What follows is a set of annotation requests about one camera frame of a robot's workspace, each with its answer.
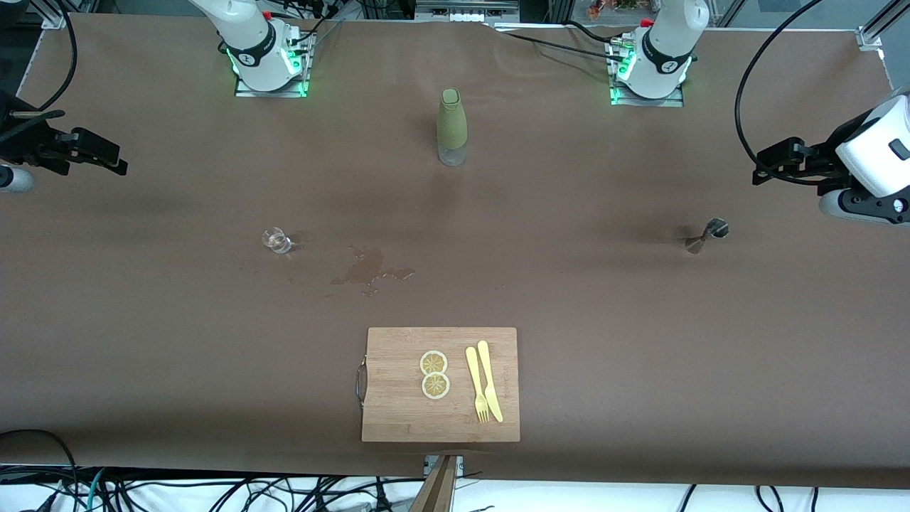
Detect teal cable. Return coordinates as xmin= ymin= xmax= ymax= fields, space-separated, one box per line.
xmin=82 ymin=467 xmax=109 ymax=512

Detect wooden cutting board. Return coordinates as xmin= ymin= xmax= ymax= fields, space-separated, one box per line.
xmin=355 ymin=326 xmax=521 ymax=443

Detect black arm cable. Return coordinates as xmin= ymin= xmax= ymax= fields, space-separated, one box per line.
xmin=734 ymin=0 xmax=829 ymax=187
xmin=21 ymin=0 xmax=79 ymax=114

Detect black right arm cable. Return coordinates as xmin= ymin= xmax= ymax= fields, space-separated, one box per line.
xmin=21 ymin=0 xmax=79 ymax=114

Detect liquid spill puddle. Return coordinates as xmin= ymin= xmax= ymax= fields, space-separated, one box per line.
xmin=327 ymin=245 xmax=417 ymax=297

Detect brown table cover sheet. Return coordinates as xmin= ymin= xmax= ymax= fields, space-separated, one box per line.
xmin=0 ymin=13 xmax=910 ymax=490

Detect grey power strip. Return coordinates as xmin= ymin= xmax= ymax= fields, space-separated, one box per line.
xmin=415 ymin=0 xmax=521 ymax=23

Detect wooden camera stand post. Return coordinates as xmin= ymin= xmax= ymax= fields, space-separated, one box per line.
xmin=409 ymin=455 xmax=459 ymax=512

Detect yellow plastic fork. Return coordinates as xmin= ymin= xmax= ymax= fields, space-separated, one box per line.
xmin=465 ymin=346 xmax=491 ymax=424

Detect steel double cone jigger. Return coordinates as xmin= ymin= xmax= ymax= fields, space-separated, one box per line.
xmin=685 ymin=218 xmax=730 ymax=255

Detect green sleeved glass bottle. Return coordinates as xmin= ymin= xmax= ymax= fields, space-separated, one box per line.
xmin=437 ymin=88 xmax=469 ymax=167

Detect yellow plastic knife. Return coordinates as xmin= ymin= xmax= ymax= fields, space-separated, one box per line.
xmin=477 ymin=340 xmax=504 ymax=423

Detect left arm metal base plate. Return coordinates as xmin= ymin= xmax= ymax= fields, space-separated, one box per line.
xmin=609 ymin=39 xmax=685 ymax=108

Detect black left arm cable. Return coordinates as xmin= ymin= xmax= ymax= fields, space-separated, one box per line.
xmin=734 ymin=0 xmax=829 ymax=187

